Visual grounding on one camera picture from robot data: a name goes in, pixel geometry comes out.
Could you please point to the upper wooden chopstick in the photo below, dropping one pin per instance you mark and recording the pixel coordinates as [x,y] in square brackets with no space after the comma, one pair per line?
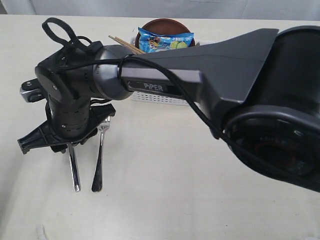
[112,37]

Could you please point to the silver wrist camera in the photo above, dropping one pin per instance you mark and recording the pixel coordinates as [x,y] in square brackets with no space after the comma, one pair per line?
[31,91]

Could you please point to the silver metal fork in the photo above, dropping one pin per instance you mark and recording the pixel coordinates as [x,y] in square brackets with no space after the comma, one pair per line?
[97,183]

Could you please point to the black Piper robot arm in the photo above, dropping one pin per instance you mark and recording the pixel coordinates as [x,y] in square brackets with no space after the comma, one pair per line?
[259,92]

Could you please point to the lower wooden chopstick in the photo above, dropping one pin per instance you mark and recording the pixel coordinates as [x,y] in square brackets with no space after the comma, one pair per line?
[135,49]

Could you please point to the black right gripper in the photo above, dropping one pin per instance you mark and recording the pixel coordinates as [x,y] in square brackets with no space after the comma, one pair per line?
[47,135]

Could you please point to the silver table knife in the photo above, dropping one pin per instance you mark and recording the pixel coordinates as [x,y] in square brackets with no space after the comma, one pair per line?
[74,167]

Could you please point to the blue chips bag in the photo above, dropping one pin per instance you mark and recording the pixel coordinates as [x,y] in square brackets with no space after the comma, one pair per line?
[150,42]

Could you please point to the white perforated plastic basket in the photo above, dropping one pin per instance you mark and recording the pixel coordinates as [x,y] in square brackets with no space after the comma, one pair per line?
[160,97]

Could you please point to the wooden chopstick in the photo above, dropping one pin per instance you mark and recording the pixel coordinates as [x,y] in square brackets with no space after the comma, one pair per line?
[135,49]
[112,37]

